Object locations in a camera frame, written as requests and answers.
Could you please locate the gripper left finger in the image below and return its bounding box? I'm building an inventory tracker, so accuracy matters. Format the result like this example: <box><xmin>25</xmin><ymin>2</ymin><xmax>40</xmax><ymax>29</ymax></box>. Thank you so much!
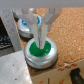
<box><xmin>13</xmin><ymin>7</ymin><xmax>43</xmax><ymax>48</ymax></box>

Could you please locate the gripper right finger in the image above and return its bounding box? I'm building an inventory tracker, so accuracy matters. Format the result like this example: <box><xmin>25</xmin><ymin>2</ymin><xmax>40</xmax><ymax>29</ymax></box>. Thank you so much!
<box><xmin>39</xmin><ymin>7</ymin><xmax>63</xmax><ymax>48</ymax></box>

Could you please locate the blue button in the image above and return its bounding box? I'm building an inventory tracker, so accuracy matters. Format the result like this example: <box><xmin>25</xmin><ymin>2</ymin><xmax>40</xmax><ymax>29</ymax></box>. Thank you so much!
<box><xmin>16</xmin><ymin>14</ymin><xmax>43</xmax><ymax>39</ymax></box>

